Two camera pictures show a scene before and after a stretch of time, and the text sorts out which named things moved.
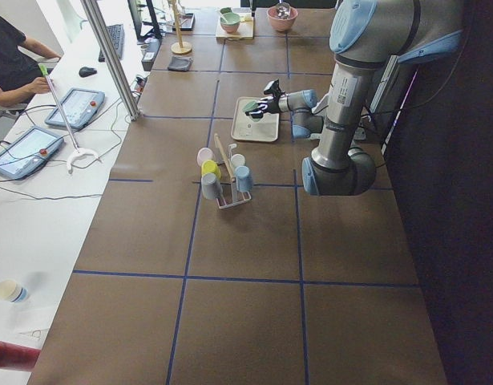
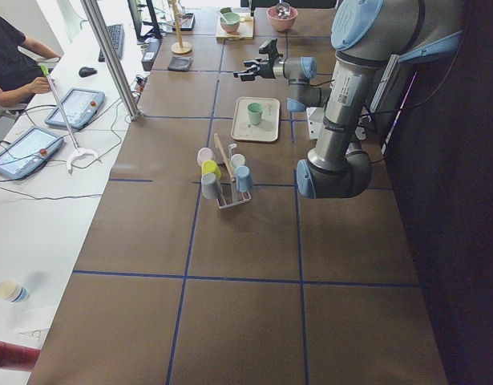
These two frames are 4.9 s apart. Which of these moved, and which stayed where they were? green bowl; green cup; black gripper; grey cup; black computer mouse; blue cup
Moved: black gripper; green cup
Stayed: grey cup; black computer mouse; green bowl; blue cup
